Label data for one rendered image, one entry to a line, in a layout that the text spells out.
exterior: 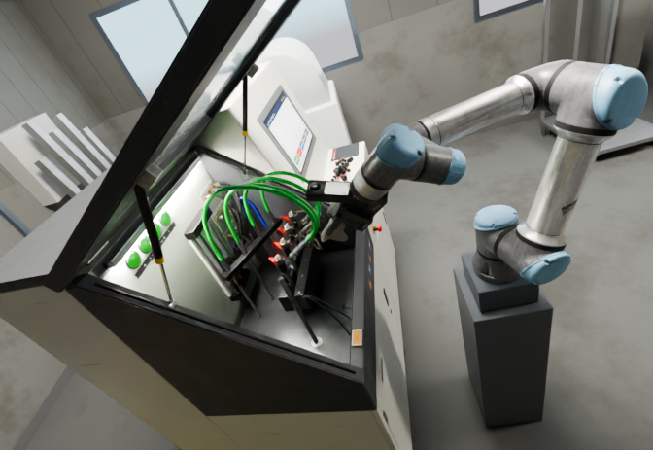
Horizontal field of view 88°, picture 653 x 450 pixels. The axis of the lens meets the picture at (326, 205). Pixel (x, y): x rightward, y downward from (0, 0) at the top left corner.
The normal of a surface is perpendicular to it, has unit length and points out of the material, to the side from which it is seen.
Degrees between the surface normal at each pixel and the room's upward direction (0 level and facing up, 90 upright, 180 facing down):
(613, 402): 0
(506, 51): 90
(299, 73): 90
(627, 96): 83
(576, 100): 70
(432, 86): 90
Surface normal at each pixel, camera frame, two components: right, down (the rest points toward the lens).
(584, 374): -0.30, -0.78
